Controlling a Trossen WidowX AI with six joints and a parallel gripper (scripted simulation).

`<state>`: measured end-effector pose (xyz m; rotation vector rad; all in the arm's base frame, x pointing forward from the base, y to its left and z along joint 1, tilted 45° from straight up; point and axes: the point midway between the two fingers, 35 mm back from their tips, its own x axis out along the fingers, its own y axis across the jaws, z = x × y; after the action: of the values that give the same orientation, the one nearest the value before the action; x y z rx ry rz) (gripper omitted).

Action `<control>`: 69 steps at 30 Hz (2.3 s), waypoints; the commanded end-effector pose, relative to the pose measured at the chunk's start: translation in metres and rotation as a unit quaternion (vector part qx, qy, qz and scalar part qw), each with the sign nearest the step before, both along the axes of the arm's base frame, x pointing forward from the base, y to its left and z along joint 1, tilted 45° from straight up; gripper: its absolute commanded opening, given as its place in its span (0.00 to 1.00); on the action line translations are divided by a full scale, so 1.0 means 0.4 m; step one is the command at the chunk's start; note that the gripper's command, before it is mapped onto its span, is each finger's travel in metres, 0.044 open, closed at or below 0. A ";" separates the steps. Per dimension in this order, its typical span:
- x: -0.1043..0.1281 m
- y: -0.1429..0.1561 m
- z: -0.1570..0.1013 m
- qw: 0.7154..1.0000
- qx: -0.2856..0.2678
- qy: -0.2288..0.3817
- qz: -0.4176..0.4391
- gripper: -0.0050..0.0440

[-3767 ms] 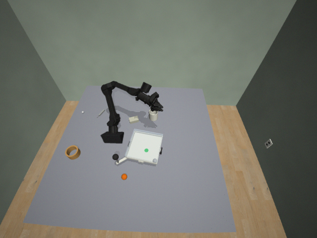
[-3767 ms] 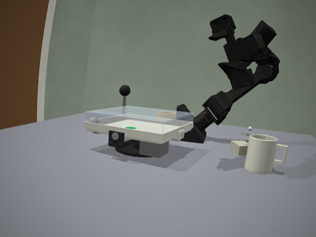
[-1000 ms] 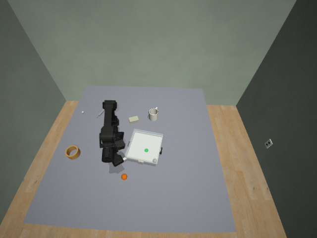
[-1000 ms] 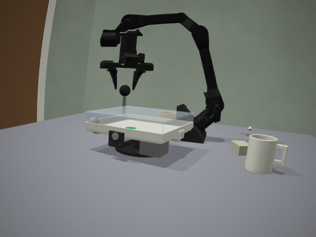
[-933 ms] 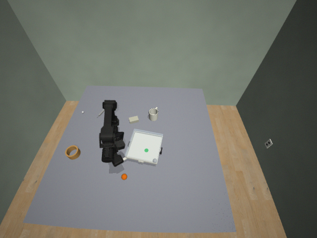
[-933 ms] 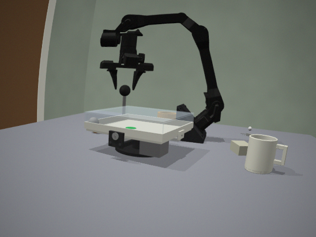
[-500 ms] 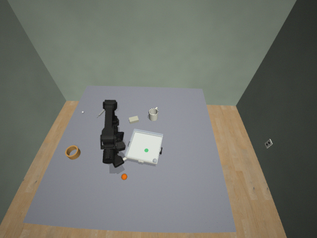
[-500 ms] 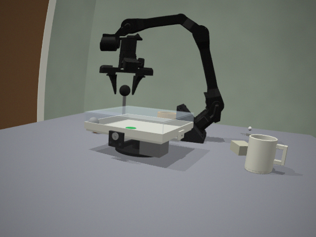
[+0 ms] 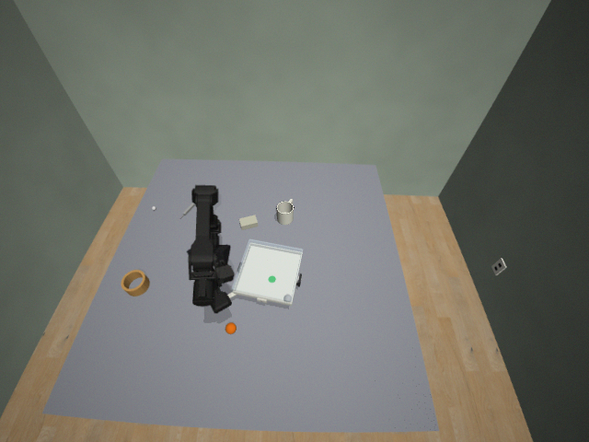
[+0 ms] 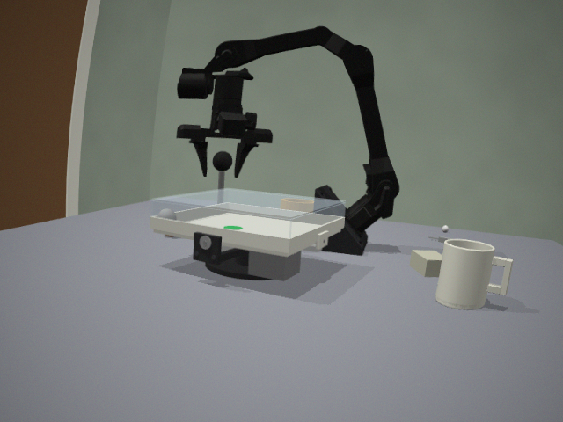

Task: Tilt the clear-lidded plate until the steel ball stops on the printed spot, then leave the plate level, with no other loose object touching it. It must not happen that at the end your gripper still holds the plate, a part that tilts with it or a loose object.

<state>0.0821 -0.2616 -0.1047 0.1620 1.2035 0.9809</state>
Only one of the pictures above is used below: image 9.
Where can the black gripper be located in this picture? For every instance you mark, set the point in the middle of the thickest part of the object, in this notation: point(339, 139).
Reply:
point(221, 301)

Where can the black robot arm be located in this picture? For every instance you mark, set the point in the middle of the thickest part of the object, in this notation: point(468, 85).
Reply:
point(202, 256)

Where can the small beige block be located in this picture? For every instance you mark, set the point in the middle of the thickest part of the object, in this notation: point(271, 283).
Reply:
point(248, 222)

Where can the tan tape roll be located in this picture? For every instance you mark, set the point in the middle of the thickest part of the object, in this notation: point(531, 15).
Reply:
point(129, 277)

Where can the orange ball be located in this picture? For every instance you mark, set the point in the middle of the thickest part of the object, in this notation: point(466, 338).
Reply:
point(230, 328)

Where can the beige mug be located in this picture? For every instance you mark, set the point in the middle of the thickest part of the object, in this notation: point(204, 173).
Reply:
point(285, 207)

